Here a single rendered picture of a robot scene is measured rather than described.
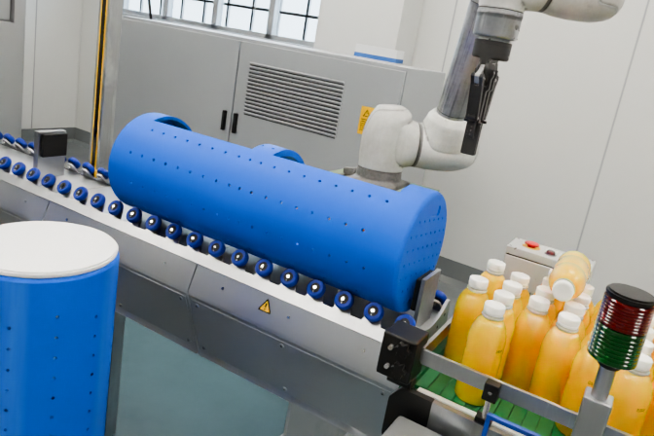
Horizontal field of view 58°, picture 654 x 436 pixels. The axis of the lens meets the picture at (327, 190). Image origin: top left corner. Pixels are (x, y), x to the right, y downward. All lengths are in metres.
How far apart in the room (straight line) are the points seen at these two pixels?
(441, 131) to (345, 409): 0.95
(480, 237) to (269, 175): 3.00
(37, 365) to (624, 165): 3.43
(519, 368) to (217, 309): 0.73
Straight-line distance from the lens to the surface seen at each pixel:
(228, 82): 3.62
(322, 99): 3.19
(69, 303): 1.20
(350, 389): 1.40
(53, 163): 2.16
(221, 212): 1.44
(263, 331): 1.46
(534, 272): 1.54
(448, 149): 1.99
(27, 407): 1.30
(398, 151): 1.96
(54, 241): 1.31
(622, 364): 0.90
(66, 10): 6.80
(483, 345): 1.15
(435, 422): 1.21
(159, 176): 1.57
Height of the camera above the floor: 1.51
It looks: 14 degrees down
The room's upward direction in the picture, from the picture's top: 10 degrees clockwise
